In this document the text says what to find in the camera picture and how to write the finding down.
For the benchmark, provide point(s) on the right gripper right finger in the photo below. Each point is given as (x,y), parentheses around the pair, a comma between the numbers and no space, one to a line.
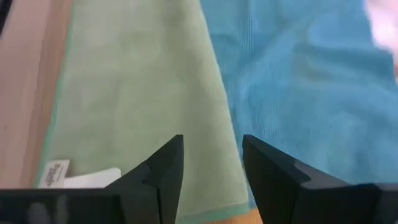
(273,186)

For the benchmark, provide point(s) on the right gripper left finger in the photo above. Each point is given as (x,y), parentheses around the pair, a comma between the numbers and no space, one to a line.
(161,174)

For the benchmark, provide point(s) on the white paper tag with hole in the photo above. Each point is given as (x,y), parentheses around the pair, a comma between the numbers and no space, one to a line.
(93,179)

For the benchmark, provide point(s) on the green microfiber towel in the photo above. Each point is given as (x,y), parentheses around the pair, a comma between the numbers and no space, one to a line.
(140,93)

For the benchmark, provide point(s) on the blue microfiber towel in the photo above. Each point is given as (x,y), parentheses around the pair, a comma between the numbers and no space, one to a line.
(311,93)

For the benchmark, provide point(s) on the white everspring brand tag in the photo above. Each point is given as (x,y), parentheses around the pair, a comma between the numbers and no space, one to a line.
(54,174)

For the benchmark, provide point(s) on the orange microfiber towel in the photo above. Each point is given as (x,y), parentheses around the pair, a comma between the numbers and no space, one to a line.
(230,219)

